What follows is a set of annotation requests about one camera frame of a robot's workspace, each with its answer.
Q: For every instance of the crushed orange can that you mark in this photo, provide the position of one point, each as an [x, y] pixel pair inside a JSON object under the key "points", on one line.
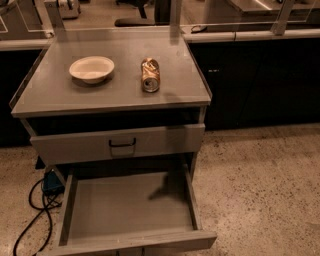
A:
{"points": [[150, 80]]}

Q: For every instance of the grey top drawer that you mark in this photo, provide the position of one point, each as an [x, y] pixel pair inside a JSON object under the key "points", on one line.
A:
{"points": [[93, 146]]}

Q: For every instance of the grey drawer cabinet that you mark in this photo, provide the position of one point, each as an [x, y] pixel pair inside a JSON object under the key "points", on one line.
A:
{"points": [[53, 102]]}

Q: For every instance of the open grey middle drawer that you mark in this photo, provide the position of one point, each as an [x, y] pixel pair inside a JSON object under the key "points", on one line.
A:
{"points": [[134, 212]]}

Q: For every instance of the white bowl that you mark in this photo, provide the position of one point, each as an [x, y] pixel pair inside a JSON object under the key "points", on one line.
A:
{"points": [[92, 69]]}

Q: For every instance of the blue power box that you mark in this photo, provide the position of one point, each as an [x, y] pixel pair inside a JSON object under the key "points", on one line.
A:
{"points": [[52, 184]]}

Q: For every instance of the black drawer handle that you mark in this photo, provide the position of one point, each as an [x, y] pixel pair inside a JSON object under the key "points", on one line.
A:
{"points": [[117, 145]]}

